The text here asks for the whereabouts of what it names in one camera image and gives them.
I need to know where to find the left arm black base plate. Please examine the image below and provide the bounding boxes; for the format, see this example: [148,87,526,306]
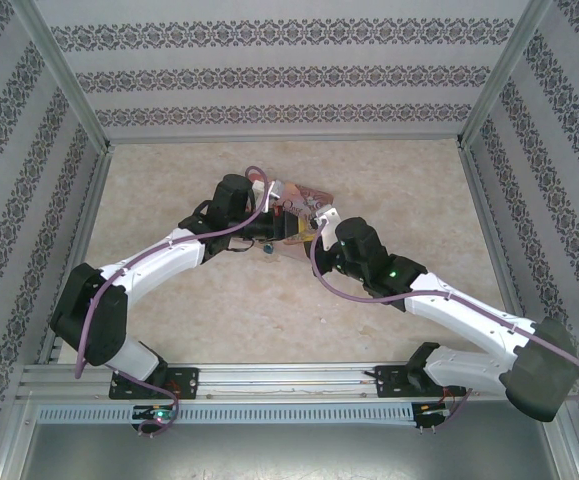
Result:
[107,366,201,401]

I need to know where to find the pink fairy picture tin box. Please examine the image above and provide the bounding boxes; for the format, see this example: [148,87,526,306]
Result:
[246,172,341,264]

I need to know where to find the grey slotted cable duct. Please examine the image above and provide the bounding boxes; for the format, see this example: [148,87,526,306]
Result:
[35,402,416,426]

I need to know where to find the circuit board with green light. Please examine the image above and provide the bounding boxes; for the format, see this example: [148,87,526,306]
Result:
[132,405,176,422]

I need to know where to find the aluminium mounting rail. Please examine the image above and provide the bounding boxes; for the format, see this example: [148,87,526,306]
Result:
[17,363,563,402]

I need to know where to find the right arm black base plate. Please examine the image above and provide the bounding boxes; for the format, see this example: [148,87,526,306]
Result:
[373,364,470,400]

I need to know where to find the circuit board with orange wires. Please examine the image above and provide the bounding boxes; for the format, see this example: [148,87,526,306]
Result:
[416,387,463,432]

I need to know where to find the aluminium frame post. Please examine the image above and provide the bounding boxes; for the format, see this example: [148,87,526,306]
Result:
[456,0,556,150]
[9,0,116,154]

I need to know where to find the right aluminium frame post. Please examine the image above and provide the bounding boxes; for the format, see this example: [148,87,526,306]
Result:
[456,0,556,150]

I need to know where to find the left aluminium frame post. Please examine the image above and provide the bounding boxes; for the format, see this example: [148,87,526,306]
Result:
[9,0,116,154]

